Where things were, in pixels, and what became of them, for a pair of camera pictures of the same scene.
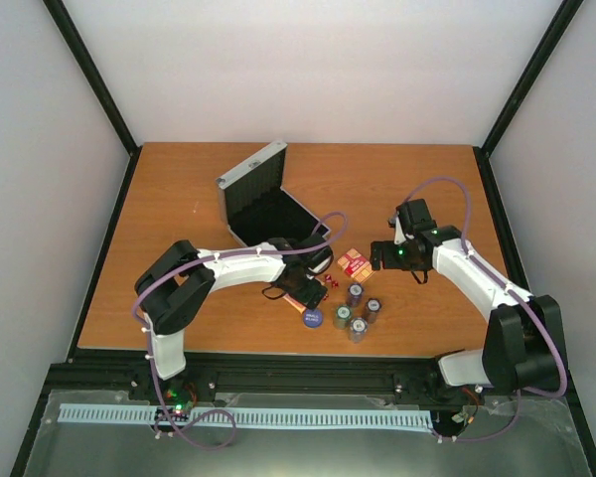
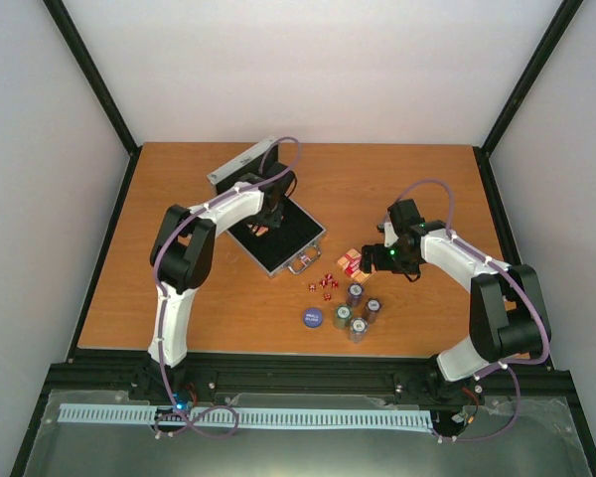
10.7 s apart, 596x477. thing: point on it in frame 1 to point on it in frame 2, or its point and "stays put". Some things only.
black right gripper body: [404, 261] stays put
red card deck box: [356, 265] stays put
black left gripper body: [295, 289] to [267, 218]
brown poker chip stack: [372, 307] stays put
